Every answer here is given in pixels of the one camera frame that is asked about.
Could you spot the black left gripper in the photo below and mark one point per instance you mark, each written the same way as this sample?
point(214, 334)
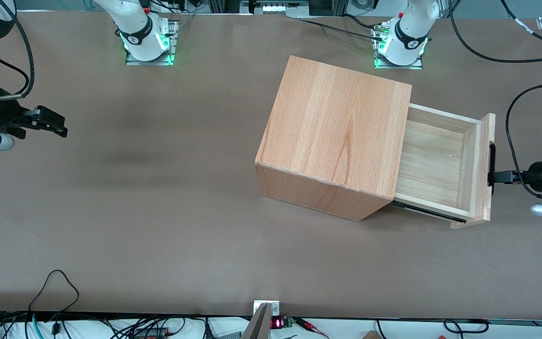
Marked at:
point(533, 174)

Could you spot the wooden drawer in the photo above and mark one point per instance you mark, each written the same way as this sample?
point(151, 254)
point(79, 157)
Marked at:
point(435, 160)

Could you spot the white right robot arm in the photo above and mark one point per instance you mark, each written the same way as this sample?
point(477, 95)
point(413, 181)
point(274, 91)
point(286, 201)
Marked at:
point(137, 28)

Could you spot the black metal drawer slide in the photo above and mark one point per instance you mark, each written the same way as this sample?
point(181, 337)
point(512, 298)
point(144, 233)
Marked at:
point(431, 213)

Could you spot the wooden drawer cabinet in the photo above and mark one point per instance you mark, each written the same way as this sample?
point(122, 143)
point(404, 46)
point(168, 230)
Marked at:
point(337, 127)

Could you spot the black inline plug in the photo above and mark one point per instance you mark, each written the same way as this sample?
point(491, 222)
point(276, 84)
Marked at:
point(55, 328)

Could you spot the brown cardboard corner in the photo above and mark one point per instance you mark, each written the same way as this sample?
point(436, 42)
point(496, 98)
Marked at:
point(370, 335)

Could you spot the red clip lead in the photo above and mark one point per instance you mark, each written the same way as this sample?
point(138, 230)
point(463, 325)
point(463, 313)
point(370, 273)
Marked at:
point(306, 323)

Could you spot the white power strip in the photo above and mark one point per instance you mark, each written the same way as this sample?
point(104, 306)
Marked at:
point(271, 7)

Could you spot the red digit voltage display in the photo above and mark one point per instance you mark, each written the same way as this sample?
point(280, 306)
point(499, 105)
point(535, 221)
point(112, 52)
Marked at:
point(276, 323)

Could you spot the beige wooden strip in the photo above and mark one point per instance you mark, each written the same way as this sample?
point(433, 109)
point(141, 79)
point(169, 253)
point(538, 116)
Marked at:
point(259, 325)

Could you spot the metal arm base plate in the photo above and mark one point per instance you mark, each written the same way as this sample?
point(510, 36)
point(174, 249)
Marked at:
point(170, 44)
point(417, 63)

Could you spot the small metal bracket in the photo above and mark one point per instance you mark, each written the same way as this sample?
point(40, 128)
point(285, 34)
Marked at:
point(275, 308)

